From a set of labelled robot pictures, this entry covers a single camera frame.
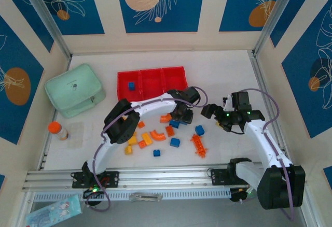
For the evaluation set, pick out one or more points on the blue lego brick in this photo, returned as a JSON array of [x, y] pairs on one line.
[[156, 153], [175, 124], [131, 86], [199, 130], [175, 142]]

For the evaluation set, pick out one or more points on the orange curved lego piece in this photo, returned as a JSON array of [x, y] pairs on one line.
[[164, 119], [157, 136]]

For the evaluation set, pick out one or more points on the orange spiked lego beam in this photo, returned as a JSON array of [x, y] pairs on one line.
[[199, 146]]

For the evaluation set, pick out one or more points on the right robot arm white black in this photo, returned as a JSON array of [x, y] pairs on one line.
[[262, 144]]

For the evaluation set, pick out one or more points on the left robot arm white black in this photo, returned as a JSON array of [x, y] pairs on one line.
[[153, 105]]

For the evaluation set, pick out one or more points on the black controller board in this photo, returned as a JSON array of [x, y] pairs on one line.
[[240, 196], [93, 192]]

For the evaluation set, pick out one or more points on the clear plastic tool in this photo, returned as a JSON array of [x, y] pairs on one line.
[[145, 197]]

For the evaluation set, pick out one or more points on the mint green zip pouch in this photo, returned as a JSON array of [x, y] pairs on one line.
[[72, 89]]

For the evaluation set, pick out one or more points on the orange capped bottle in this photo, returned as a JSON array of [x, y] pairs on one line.
[[58, 131]]

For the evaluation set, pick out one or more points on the rabbit print tissue pack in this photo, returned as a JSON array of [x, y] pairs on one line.
[[54, 211]]

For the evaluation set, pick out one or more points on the aluminium mounting rail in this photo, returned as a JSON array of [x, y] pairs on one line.
[[168, 176]]

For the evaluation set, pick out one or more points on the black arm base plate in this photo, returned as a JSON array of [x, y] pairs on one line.
[[111, 179], [219, 177]]

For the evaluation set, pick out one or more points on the aluminium frame post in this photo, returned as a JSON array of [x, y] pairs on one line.
[[44, 14], [280, 12]]

